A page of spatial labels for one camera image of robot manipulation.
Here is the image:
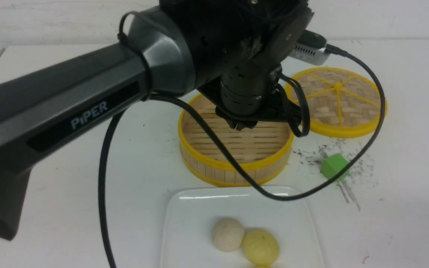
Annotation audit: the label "bamboo steamer basket yellow rims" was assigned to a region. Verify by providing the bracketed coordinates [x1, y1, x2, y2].
[178, 95, 294, 187]

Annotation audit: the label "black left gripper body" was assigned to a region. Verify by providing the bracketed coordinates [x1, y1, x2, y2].
[198, 66, 302, 131]

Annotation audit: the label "yellow steamed bun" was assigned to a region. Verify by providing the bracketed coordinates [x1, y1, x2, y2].
[241, 229, 280, 267]

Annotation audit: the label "bamboo steamer lid yellow rim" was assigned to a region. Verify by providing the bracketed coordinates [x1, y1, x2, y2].
[293, 67, 380, 138]

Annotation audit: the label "green cube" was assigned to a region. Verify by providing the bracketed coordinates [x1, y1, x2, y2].
[320, 154, 349, 180]

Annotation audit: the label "white steamed bun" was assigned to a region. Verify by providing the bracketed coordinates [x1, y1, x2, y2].
[211, 217, 245, 252]

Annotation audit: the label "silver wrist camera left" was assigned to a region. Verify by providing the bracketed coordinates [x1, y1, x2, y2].
[289, 29, 329, 66]

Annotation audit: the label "white square plate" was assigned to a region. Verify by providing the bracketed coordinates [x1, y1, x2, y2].
[159, 187, 325, 268]

